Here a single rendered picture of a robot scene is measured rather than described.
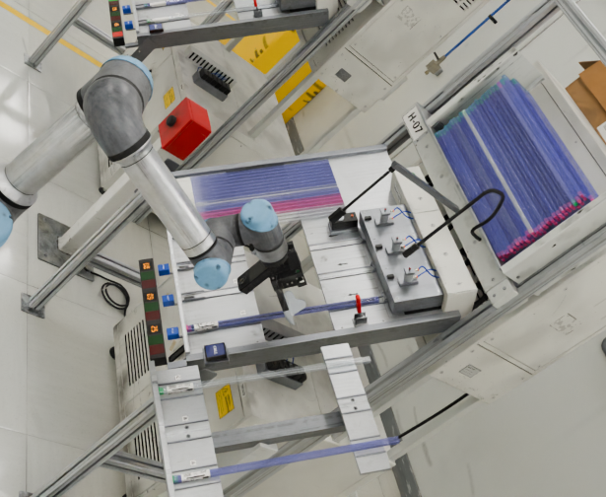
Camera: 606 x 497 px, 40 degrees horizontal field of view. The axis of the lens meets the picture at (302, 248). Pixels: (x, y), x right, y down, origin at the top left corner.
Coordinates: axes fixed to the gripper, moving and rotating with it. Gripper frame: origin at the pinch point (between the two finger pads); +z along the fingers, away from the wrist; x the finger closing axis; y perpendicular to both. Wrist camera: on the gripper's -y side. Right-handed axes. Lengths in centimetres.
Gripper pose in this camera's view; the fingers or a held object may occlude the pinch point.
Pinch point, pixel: (285, 303)
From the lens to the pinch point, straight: 212.1
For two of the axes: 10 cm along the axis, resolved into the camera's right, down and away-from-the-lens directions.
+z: 2.2, 6.2, 7.5
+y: 9.5, -3.1, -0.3
